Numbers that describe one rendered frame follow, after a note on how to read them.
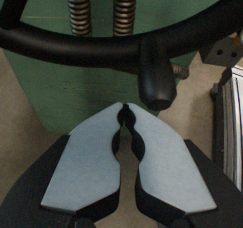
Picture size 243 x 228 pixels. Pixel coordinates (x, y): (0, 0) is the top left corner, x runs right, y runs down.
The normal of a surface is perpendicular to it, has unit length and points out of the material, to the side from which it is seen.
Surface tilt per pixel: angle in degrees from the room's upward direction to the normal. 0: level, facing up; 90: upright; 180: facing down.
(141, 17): 90
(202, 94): 0
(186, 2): 90
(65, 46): 33
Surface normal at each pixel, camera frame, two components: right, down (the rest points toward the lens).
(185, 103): 0.12, -0.48
